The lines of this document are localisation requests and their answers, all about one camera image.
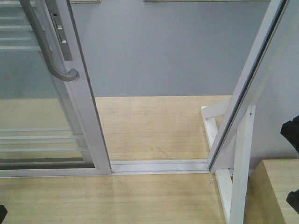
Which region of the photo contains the light wooden step box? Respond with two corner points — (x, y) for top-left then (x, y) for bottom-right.
(244, 159), (299, 224)

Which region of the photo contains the grey curved door handle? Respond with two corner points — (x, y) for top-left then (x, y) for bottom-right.
(19, 0), (79, 82)

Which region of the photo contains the fixed white framed glass panel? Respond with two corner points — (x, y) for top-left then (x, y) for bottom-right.
(0, 0), (93, 169)

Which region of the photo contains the white door frame with track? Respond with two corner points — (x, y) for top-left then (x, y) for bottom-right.
(111, 0), (288, 175)

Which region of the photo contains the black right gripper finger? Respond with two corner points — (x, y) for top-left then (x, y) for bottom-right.
(286, 190), (299, 213)
(280, 116), (299, 152)

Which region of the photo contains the metal door lock plate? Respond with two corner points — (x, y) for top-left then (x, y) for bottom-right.
(51, 13), (72, 61)

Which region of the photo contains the white framed sliding glass door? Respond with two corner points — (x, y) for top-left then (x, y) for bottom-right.
(0, 0), (112, 178)

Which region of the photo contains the white triangular support brace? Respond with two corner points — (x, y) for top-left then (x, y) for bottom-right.
(201, 98), (256, 224)

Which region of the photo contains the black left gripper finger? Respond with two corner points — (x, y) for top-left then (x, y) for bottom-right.
(0, 205), (7, 219)

